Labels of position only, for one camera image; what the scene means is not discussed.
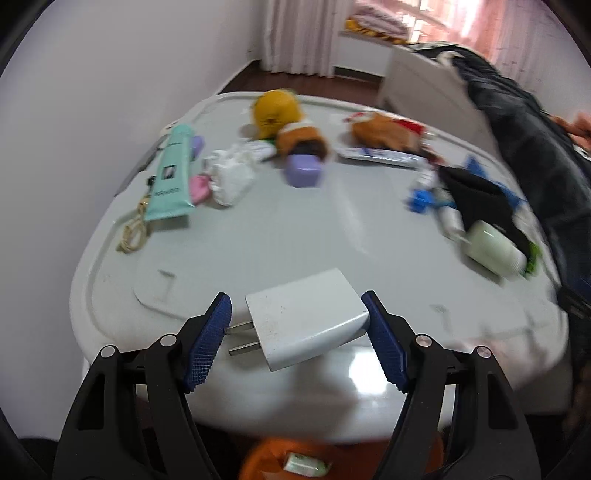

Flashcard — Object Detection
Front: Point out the teal cosmetic tube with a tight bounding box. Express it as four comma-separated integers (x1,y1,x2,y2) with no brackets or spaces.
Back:
144,124,197,221

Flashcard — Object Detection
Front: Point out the blue plastic clip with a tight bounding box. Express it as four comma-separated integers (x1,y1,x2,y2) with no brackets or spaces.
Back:
406,188,437,214

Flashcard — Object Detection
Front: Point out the purple rectangular box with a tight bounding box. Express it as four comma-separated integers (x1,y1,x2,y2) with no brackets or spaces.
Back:
285,154,324,189

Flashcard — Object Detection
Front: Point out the pink sheer curtain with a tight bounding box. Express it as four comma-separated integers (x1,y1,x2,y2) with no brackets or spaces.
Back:
462,0,591,75

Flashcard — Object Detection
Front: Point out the white patterned curtain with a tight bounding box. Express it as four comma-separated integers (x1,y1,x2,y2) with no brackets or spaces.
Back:
252,0,356,79

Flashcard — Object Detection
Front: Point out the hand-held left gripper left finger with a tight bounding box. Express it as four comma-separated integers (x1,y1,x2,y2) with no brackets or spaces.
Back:
53,292,232,480

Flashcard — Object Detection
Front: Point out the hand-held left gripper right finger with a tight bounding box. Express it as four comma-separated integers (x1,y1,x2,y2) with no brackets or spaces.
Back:
361,290,542,480

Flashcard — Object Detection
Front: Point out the small pink item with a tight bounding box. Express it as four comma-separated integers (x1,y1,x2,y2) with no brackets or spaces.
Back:
189,173,211,205

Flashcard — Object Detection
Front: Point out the white bed frame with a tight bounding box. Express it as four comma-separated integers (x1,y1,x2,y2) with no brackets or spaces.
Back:
379,44,509,153

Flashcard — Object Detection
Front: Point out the brown and red plush toy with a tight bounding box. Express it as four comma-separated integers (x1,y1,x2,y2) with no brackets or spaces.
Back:
344,112,437,158

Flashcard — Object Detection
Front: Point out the white bed with dark quilt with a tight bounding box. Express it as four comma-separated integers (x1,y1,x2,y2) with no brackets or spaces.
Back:
406,41,591,301

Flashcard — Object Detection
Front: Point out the pale green jar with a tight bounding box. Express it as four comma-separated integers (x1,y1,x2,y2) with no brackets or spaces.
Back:
462,220,529,278

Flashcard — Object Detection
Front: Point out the white bottle with blue band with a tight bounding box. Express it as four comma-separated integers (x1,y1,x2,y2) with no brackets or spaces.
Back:
436,203,467,241

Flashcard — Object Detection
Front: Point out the white window bench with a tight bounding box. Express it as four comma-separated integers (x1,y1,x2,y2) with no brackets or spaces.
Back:
335,30,393,77

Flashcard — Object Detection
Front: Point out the blue packet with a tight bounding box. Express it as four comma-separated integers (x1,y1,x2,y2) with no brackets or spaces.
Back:
464,157,529,206

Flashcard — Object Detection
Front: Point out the white charger plug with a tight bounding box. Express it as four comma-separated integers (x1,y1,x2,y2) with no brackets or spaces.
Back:
228,268,371,373

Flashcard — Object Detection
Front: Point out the white and blue toothpaste tube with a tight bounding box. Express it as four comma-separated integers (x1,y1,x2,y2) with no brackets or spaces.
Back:
337,147,430,168

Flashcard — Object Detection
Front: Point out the green and white packet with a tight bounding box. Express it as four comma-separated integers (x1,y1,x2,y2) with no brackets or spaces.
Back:
283,452,331,478

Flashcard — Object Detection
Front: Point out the orange fleece blanket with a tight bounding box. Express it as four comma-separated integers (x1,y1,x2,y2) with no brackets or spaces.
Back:
551,111,591,148

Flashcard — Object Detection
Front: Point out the yellow plush toy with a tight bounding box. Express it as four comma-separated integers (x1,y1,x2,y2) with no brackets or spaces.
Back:
250,89,308,140

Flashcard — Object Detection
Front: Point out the crumpled white tissue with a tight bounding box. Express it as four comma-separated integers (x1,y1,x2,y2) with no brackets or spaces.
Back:
203,142,259,207

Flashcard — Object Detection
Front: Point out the orange bin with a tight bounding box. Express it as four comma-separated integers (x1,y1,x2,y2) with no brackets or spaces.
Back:
238,436,444,480

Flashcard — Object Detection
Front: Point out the beige rope keychain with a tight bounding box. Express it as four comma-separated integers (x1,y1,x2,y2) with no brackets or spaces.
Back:
116,178,155,254

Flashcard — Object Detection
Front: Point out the folded pink quilt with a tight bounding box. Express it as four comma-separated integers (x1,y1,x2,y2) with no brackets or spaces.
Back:
353,0,411,40

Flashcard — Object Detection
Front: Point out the black cloth pouch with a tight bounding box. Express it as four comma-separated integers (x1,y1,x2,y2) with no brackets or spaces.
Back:
436,165,532,259

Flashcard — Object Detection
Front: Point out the yellow cushion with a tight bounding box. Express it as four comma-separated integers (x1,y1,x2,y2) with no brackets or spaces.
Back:
346,16,407,44

